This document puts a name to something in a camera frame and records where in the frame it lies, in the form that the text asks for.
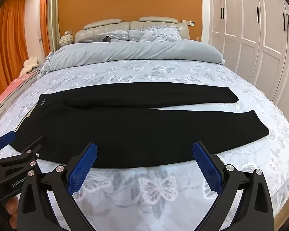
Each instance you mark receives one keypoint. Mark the small butterfly print pillow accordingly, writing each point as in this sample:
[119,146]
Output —
[115,35]

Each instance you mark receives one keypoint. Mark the pink blanket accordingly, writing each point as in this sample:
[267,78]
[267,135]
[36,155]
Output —
[12,89]

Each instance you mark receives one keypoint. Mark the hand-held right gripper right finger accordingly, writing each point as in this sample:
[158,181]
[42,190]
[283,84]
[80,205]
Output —
[207,170]

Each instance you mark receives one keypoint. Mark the white flower-shaped cushion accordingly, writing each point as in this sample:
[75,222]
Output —
[30,65]

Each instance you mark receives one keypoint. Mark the grey duvet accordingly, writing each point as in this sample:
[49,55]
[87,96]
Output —
[134,50]

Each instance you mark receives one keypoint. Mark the white wardrobe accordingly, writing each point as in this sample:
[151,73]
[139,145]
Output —
[255,28]

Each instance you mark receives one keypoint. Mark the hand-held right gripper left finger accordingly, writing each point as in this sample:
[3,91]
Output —
[83,166]

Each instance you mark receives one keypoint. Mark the white wall switch panel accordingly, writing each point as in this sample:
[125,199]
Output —
[190,23]

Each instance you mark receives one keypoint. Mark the wide orange curtain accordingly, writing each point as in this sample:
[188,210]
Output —
[7,48]

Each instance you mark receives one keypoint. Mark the grey patterned pillows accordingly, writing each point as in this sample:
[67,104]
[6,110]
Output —
[120,24]

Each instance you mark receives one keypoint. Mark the cream door frame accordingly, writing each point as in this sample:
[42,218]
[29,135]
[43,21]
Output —
[53,16]

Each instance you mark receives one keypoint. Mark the narrow orange curtain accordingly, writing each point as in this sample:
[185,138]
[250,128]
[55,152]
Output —
[44,16]

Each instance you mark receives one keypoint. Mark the white flower ornament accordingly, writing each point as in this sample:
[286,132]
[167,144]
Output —
[66,39]

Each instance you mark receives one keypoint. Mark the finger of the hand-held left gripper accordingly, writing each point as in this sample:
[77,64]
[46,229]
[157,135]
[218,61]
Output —
[6,139]
[26,150]

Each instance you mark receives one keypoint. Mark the dark grey cylinder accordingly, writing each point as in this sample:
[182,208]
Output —
[107,38]

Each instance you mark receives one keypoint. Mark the bed with butterfly print sheet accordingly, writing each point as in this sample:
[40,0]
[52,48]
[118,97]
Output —
[163,71]

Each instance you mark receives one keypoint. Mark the black pants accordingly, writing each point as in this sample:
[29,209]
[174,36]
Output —
[134,130]

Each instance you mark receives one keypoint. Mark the person's left hand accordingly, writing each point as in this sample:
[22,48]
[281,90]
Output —
[11,208]

